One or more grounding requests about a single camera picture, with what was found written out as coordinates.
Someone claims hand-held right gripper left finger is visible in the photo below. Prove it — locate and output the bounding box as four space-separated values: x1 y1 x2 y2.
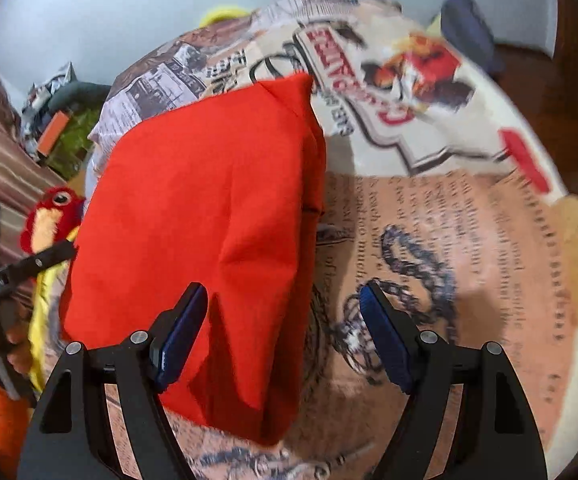
16 282 209 480

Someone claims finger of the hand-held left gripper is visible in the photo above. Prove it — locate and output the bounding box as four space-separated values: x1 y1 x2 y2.
8 239 78 287

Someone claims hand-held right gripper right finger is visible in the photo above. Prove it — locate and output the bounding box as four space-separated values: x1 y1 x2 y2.
359 281 549 480

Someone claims red garment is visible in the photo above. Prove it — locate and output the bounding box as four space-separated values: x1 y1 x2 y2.
61 72 327 446

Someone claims person's left hand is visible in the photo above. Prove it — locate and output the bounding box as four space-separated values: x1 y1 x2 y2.
0 322 34 377

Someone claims red plush toy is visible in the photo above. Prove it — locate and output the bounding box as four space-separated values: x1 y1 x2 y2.
19 186 87 256

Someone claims yellow satin cloth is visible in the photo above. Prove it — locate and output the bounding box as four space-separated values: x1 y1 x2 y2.
28 225 82 393

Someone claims newspaper print bedsheet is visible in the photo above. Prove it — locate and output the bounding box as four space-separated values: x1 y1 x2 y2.
86 0 577 480

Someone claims green bag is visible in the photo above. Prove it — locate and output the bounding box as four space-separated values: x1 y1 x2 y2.
49 107 102 181

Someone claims orange box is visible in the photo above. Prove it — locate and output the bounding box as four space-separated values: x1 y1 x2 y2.
36 110 70 153

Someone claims pile of household clutter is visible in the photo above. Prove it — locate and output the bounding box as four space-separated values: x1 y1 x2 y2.
21 62 112 111

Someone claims yellow round object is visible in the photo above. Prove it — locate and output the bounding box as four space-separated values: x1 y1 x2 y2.
200 4 252 26

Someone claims blue-grey bag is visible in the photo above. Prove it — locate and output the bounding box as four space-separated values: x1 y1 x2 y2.
439 0 505 76

